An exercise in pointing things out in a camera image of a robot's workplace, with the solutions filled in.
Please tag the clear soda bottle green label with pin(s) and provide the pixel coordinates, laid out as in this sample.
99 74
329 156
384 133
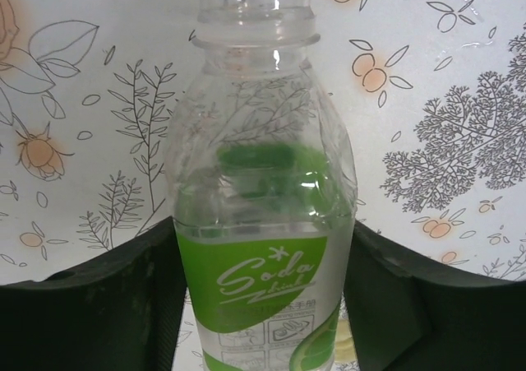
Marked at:
263 272

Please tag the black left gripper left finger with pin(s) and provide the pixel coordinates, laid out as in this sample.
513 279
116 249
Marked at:
82 321

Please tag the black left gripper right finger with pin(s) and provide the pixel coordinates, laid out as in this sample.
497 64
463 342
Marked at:
444 326

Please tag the floral tablecloth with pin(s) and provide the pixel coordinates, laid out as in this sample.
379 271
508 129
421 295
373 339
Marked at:
82 99

